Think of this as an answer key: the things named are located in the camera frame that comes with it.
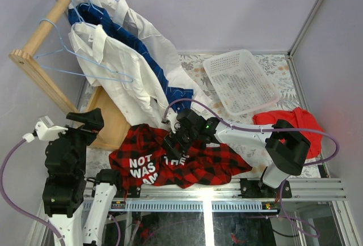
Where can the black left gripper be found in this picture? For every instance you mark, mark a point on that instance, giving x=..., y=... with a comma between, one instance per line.
x=83, y=128

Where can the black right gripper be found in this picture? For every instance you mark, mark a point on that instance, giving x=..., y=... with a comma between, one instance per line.
x=173, y=139

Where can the red black plaid shirt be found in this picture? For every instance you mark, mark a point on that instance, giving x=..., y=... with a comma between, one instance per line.
x=141, y=159

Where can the light blue wire hanger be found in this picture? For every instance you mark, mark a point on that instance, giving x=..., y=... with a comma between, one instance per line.
x=117, y=75

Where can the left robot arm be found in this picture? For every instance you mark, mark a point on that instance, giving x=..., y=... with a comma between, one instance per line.
x=63, y=194

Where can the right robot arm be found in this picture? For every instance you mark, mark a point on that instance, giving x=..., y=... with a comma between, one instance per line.
x=287, y=147

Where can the white long-sleeve shirt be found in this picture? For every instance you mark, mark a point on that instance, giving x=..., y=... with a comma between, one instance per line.
x=141, y=102

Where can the blue hanger of white shirt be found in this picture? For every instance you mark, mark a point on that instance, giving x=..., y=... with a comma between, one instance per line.
x=84, y=12

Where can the floral table cover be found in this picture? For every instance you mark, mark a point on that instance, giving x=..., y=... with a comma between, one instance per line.
x=277, y=68

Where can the white plastic basket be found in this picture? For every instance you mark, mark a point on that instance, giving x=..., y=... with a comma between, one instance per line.
x=240, y=82

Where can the red cloth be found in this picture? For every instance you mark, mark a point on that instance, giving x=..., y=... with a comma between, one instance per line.
x=298, y=118

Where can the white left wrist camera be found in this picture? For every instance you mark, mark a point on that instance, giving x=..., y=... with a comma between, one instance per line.
x=46, y=130

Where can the aluminium rail frame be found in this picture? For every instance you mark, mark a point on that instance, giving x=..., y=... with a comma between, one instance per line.
x=228, y=198

